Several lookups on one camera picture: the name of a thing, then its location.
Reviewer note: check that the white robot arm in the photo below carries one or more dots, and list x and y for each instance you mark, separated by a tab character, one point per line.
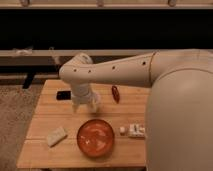
179	110

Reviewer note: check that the small white ceramic cup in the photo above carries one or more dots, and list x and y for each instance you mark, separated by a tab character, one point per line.
122	130

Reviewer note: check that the red oblong object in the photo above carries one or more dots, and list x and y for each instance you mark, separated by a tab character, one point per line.
115	93

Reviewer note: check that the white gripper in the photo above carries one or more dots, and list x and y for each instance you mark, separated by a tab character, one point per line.
83	94

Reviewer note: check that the white rectangular box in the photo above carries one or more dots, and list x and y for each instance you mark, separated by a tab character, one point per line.
136	131

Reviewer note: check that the orange round bowl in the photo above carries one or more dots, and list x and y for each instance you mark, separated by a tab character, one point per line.
95	138

